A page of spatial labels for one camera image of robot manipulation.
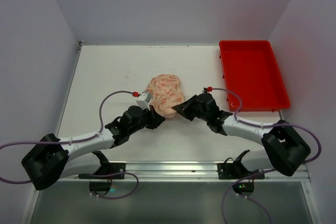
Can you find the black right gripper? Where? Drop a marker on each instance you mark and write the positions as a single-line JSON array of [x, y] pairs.
[[189, 109]]

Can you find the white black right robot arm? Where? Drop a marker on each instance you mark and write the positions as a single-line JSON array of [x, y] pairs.
[[284, 150]]

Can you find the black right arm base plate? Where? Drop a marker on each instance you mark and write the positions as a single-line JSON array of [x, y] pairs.
[[234, 171]]

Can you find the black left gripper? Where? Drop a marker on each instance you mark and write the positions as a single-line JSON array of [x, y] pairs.
[[154, 118]]

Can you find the red plastic tray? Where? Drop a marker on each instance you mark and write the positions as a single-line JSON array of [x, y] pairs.
[[250, 70]]

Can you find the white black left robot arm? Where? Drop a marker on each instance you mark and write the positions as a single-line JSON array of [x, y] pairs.
[[54, 158]]

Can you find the aluminium mounting rail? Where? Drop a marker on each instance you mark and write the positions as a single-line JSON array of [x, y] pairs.
[[176, 171]]

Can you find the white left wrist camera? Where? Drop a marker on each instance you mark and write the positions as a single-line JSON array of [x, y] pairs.
[[144, 100]]

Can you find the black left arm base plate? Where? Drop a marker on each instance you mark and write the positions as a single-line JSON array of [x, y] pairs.
[[107, 171]]

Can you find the floral pink laundry bag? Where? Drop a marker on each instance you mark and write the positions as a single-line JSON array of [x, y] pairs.
[[166, 93]]

